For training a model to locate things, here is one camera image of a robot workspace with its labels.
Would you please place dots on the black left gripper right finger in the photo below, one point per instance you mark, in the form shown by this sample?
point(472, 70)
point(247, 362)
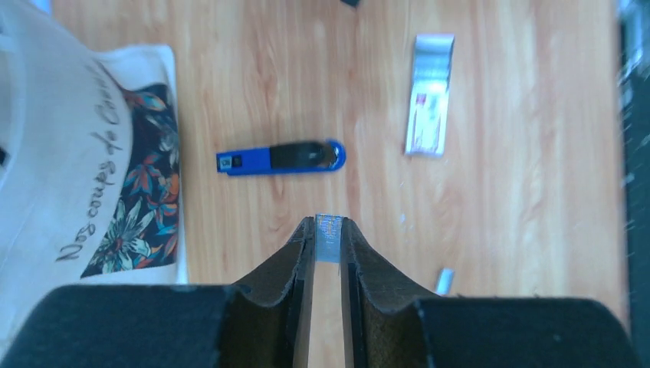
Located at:
point(389, 320)

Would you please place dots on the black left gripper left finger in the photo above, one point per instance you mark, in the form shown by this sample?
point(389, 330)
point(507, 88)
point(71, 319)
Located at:
point(261, 320)

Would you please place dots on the grey staple strip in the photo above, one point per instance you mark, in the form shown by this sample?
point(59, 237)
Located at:
point(327, 238)
point(444, 282)

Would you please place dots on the blue black stapler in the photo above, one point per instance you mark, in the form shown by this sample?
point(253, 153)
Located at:
point(310, 156)

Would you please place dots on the red white staple box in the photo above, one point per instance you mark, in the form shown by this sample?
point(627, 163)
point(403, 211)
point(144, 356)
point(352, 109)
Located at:
point(430, 90)

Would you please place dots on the beige canvas tote bag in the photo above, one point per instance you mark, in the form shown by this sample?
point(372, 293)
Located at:
point(90, 164)

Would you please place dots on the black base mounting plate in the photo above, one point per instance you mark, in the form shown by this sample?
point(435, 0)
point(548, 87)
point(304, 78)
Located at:
point(633, 19)

